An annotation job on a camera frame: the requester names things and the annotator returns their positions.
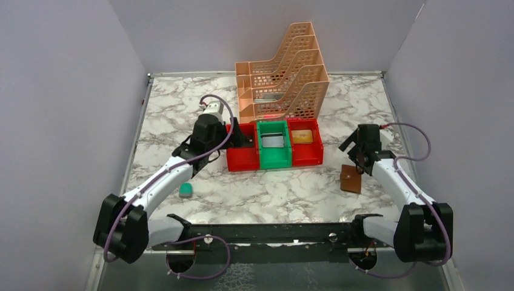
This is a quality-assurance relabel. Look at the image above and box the red bin with black card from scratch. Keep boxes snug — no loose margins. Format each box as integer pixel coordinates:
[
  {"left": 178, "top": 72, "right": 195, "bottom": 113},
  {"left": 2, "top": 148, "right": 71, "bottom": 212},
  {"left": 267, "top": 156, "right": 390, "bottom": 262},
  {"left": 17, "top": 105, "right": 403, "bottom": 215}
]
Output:
[{"left": 227, "top": 123, "right": 260, "bottom": 172}]

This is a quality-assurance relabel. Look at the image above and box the brown leather card holder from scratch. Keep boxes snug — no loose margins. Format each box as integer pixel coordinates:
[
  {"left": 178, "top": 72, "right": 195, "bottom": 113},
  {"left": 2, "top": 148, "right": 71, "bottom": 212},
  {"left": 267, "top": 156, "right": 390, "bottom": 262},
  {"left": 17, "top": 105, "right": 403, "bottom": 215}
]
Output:
[{"left": 340, "top": 164, "right": 362, "bottom": 194}]

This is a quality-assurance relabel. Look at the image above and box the green plastic bin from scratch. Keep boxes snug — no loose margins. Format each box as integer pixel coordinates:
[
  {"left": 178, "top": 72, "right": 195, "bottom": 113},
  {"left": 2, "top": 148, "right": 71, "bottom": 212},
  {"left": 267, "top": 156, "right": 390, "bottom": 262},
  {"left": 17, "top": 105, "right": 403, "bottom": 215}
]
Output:
[{"left": 256, "top": 121, "right": 292, "bottom": 170}]

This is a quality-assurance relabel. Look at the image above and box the red bin with gold card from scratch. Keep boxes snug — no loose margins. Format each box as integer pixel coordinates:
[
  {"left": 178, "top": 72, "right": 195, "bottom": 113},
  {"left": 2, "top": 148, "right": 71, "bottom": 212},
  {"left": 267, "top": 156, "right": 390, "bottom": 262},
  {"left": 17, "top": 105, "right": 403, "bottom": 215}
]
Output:
[{"left": 287, "top": 119, "right": 324, "bottom": 167}]

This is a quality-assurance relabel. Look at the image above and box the peach plastic file organizer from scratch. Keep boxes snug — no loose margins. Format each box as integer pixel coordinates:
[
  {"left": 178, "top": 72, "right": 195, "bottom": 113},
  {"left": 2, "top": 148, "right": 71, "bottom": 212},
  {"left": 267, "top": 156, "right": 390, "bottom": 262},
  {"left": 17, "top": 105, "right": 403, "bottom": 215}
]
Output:
[{"left": 235, "top": 22, "right": 329, "bottom": 123}]

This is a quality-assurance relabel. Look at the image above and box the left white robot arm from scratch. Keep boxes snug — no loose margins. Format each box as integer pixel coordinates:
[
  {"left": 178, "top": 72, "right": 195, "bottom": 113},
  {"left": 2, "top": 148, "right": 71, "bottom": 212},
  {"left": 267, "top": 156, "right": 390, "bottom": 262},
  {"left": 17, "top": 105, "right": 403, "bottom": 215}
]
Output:
[{"left": 93, "top": 113, "right": 245, "bottom": 264}]

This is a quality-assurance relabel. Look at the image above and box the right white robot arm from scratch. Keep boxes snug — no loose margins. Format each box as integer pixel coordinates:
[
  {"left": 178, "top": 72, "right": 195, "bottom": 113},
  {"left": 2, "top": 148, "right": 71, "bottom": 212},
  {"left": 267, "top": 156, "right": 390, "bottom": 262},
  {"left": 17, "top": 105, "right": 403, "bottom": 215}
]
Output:
[{"left": 339, "top": 124, "right": 453, "bottom": 266}]

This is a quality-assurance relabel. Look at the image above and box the black card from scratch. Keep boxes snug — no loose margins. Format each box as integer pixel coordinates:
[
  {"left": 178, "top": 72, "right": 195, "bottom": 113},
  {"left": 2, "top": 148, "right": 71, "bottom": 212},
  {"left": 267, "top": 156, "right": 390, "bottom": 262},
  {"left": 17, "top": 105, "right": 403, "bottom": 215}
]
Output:
[{"left": 244, "top": 136, "right": 253, "bottom": 146}]

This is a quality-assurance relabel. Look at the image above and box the silver card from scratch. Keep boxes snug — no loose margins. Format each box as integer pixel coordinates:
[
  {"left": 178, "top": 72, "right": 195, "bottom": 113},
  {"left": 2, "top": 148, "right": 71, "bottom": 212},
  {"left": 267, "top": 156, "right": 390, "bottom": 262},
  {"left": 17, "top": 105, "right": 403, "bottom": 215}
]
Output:
[{"left": 261, "top": 133, "right": 285, "bottom": 148}]

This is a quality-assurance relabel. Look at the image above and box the gold card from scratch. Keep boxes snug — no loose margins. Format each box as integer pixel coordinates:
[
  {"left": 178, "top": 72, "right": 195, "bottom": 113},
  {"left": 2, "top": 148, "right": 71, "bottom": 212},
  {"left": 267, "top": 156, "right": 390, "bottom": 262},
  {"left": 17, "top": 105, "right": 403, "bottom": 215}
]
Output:
[{"left": 291, "top": 130, "right": 314, "bottom": 144}]

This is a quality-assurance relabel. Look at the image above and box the green eraser block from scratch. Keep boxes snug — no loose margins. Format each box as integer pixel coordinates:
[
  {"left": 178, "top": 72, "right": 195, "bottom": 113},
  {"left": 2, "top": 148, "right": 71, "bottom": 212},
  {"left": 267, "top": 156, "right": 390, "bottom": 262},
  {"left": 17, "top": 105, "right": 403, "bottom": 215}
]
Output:
[{"left": 178, "top": 183, "right": 193, "bottom": 198}]

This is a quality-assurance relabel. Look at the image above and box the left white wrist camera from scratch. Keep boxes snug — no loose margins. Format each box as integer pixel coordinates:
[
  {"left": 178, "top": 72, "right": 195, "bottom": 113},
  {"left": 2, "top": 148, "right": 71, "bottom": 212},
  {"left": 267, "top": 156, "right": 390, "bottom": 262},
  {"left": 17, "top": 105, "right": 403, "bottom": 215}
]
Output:
[{"left": 198, "top": 101, "right": 225, "bottom": 125}]

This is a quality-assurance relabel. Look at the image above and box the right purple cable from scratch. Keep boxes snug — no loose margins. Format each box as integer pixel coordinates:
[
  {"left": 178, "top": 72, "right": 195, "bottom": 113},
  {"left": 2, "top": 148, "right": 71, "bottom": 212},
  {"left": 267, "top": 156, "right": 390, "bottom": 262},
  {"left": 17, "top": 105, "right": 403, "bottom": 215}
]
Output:
[{"left": 348, "top": 122, "right": 453, "bottom": 279}]

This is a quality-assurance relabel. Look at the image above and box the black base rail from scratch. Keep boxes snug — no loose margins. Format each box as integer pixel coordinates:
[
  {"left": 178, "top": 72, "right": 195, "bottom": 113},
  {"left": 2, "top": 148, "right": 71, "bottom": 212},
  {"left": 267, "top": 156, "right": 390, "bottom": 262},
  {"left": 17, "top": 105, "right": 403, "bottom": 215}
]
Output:
[{"left": 152, "top": 222, "right": 381, "bottom": 269}]

